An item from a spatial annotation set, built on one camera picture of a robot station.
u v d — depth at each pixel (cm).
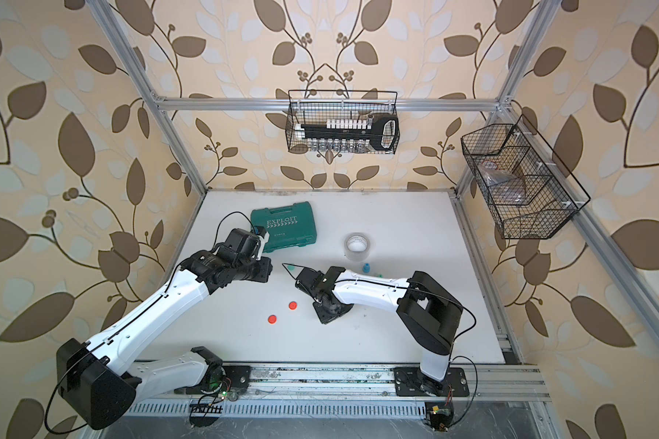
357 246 103
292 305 89
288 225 104
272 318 86
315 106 91
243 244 61
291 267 77
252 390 73
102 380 37
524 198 74
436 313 48
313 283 67
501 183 69
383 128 83
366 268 94
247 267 61
